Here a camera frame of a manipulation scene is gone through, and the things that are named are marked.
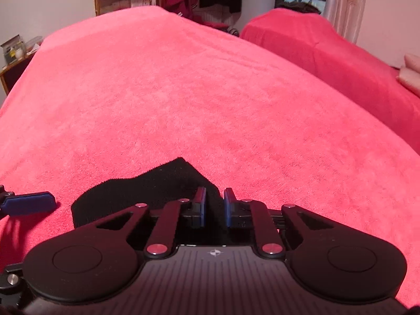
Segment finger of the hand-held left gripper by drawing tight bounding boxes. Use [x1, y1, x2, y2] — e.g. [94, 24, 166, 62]
[0, 185, 57, 218]
[0, 264, 27, 304]

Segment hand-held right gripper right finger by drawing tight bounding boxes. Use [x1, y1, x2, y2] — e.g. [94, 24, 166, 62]
[224, 187, 342, 259]

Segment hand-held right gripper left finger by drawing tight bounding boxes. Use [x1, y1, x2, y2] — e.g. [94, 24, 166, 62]
[74, 186, 208, 259]

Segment black pants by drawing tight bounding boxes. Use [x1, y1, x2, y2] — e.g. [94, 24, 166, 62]
[70, 157, 227, 246]

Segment wooden nightstand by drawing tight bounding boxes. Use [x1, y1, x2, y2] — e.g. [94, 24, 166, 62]
[0, 51, 41, 96]

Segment small cardboard box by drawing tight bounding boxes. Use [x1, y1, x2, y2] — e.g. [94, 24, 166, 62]
[1, 34, 26, 64]

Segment clear plastic bag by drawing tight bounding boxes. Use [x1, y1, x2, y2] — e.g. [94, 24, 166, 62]
[24, 36, 44, 54]

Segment dark cloth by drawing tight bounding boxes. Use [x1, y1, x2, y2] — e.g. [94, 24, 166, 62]
[281, 2, 321, 15]

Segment patterned pink curtain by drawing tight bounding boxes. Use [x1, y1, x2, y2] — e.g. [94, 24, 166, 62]
[323, 0, 370, 45]

